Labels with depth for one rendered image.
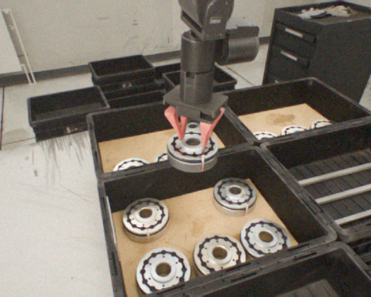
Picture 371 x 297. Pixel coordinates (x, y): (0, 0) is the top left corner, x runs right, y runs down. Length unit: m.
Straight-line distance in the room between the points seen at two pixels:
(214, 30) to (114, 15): 3.18
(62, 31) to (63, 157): 2.51
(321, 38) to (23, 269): 1.85
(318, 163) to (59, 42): 3.08
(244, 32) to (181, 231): 0.43
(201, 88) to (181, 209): 0.33
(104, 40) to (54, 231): 2.93
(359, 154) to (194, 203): 0.53
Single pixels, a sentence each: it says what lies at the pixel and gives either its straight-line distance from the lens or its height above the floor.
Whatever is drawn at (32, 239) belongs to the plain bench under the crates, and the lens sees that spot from 0.93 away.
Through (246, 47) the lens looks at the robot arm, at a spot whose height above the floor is 1.21.
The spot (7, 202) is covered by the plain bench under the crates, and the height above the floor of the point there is 0.70.
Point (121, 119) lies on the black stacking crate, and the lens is 0.94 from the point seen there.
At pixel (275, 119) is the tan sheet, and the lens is 1.09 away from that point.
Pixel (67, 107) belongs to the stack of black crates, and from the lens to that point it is 1.94.
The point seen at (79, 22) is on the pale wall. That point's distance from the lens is 3.56.
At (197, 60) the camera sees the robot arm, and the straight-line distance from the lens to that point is 0.48.
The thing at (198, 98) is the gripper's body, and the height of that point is 1.14.
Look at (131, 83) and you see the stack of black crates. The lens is 2.08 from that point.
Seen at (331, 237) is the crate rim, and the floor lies 0.93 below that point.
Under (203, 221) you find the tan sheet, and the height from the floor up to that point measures 0.83.
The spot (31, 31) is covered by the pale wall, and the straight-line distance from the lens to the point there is 3.55.
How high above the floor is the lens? 1.38
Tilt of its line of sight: 38 degrees down
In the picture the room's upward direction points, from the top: straight up
